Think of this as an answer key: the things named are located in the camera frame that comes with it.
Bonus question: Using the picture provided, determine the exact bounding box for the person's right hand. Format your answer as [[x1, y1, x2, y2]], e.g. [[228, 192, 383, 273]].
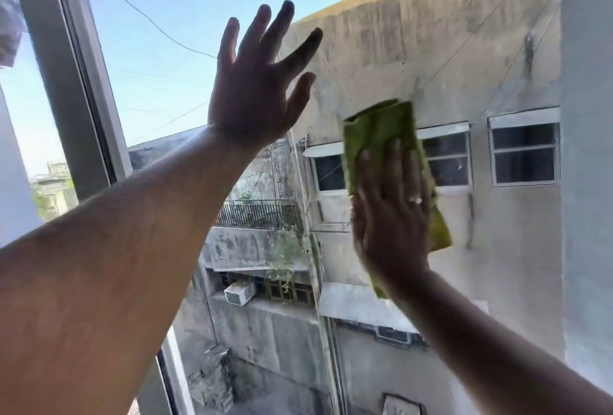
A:
[[351, 139, 434, 293]]

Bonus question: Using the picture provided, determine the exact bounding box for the person's left hand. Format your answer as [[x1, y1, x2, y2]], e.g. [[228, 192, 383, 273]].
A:
[[207, 0, 324, 153]]

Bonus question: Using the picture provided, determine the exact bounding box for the green cleaning cloth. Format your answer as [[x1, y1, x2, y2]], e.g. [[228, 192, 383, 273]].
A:
[[343, 99, 452, 299]]

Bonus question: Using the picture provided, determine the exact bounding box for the person's right forearm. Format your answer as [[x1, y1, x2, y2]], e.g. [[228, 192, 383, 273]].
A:
[[383, 266, 613, 415]]

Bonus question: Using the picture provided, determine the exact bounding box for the person's left forearm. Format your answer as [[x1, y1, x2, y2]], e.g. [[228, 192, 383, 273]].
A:
[[0, 125, 271, 415]]

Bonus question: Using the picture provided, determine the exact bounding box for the white framed building window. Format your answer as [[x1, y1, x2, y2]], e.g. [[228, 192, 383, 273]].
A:
[[488, 108, 561, 186], [417, 122, 472, 190], [303, 142, 348, 196]]

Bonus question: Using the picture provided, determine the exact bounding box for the black balcony railing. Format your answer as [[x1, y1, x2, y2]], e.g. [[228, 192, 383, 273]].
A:
[[216, 200, 303, 231]]

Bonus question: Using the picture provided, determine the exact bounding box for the grey concrete building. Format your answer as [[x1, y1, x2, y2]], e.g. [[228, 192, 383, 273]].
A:
[[128, 0, 566, 415]]

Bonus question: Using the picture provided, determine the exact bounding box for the grey window air conditioner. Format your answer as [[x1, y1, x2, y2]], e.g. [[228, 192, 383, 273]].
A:
[[376, 326, 412, 346]]

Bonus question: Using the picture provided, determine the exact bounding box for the white air conditioner unit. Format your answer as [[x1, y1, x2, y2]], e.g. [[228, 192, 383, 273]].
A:
[[224, 281, 256, 306]]

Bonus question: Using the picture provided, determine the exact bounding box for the white hanging fabric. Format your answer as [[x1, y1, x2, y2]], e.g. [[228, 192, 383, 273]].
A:
[[0, 0, 27, 68]]

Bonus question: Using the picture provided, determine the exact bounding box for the distant pale building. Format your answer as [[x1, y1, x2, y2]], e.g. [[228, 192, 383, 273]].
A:
[[31, 161, 77, 219]]

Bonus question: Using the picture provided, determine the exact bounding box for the black overhead cable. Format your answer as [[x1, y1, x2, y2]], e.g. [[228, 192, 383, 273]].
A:
[[103, 0, 218, 58]]

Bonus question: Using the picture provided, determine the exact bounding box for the white window frame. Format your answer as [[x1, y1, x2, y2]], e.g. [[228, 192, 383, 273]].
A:
[[7, 0, 197, 415]]

